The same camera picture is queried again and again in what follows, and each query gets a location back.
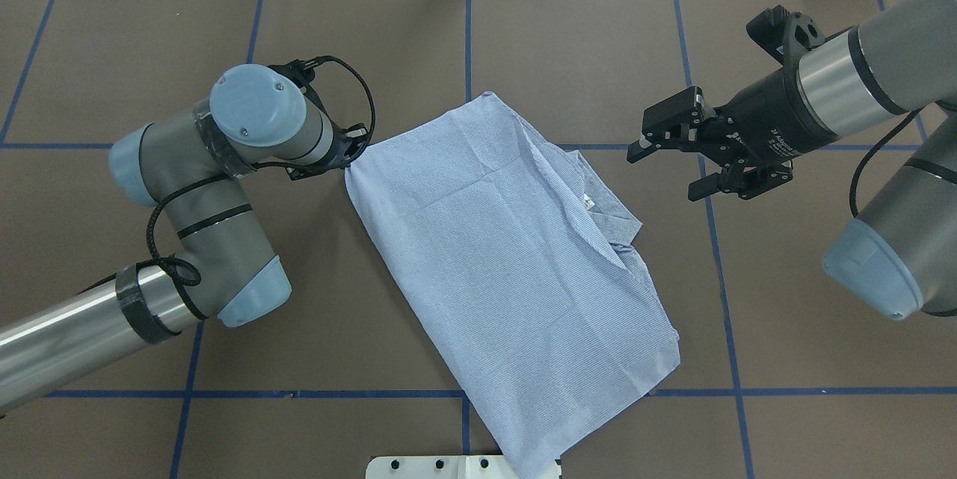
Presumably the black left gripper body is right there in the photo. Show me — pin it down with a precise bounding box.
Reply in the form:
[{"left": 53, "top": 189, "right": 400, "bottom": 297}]
[{"left": 268, "top": 57, "right": 373, "bottom": 182}]

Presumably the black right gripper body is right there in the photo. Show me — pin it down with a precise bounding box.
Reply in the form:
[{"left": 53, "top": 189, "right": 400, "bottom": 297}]
[{"left": 641, "top": 5, "right": 838, "bottom": 200}]

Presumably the blue white striped shirt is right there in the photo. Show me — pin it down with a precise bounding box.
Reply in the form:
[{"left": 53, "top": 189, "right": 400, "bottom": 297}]
[{"left": 345, "top": 92, "right": 680, "bottom": 478}]

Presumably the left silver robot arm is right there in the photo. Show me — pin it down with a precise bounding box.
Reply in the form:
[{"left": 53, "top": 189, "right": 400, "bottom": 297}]
[{"left": 2, "top": 55, "right": 378, "bottom": 415}]

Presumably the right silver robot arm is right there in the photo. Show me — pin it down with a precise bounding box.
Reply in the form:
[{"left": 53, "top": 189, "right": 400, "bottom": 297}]
[{"left": 627, "top": 0, "right": 956, "bottom": 321}]

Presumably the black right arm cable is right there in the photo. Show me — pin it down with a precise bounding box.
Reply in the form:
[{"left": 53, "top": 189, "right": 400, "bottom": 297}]
[{"left": 849, "top": 109, "right": 924, "bottom": 218}]

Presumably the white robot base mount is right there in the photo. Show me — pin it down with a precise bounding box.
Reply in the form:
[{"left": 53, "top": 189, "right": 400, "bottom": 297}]
[{"left": 365, "top": 455, "right": 517, "bottom": 478}]

